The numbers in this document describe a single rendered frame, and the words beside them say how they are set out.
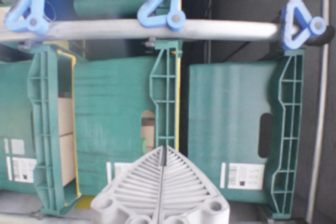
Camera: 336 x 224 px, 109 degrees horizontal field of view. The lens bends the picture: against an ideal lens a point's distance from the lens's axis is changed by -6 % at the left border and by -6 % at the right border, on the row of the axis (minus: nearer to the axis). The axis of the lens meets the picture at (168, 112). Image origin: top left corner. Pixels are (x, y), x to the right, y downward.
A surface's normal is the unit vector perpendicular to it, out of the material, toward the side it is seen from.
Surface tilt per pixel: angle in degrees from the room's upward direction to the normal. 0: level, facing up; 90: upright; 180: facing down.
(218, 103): 92
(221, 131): 96
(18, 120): 94
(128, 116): 94
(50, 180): 0
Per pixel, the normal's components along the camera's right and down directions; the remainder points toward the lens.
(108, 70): -0.14, 0.07
